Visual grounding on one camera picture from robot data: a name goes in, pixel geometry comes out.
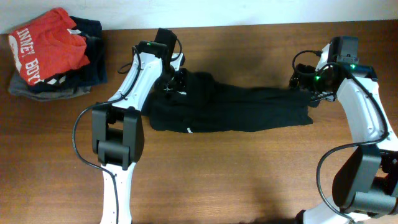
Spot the black t-shirt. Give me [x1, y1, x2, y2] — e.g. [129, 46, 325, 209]
[142, 68, 313, 133]

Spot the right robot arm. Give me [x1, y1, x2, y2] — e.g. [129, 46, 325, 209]
[289, 62, 397, 223]

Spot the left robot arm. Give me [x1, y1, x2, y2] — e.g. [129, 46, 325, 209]
[91, 39, 185, 224]

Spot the navy folded garment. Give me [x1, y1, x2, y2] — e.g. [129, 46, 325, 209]
[28, 16, 108, 93]

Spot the red folded printed t-shirt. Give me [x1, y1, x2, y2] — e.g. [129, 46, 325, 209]
[8, 7, 90, 86]

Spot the grey folded garment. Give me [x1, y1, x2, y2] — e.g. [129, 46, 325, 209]
[8, 70, 91, 102]

